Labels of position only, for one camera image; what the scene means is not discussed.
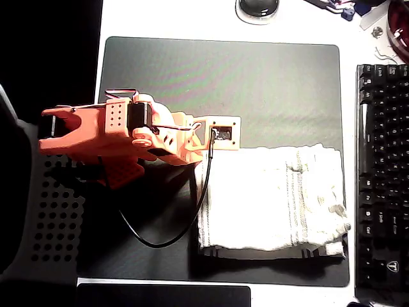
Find black computer mouse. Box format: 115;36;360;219
235;0;281;25

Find orange camera mount plate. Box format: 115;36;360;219
190;115;242;152

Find black keyboard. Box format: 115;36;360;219
354;63;409;304

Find black desk mat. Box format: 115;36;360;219
78;35;351;288

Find white plastic scrap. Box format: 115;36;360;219
360;8;386;31

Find thin wire scraps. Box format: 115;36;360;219
374;46;399;65

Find dark red round bowl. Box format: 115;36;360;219
386;0;409;63

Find white striped towel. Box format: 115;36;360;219
194;143;351;259

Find black camera cable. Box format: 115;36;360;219
118;129;218;249

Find red white wire bundle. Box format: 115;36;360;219
303;0;355;13

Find perforated grey chair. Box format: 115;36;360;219
0;84;86;282

